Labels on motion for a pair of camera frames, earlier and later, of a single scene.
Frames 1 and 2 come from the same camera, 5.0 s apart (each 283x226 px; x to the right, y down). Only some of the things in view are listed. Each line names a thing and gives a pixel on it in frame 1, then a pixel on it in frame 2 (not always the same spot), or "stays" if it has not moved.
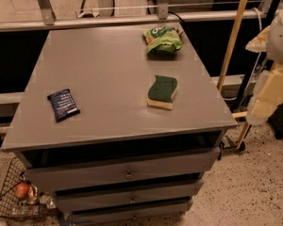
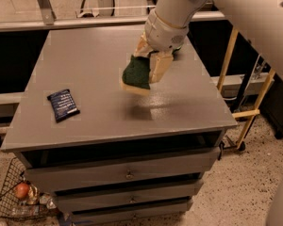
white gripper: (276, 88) → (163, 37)
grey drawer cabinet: (120, 125) stays
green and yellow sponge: (160, 93) → (136, 74)
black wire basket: (35, 205) stays
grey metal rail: (37, 24) stays
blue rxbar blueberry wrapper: (63, 104) stays
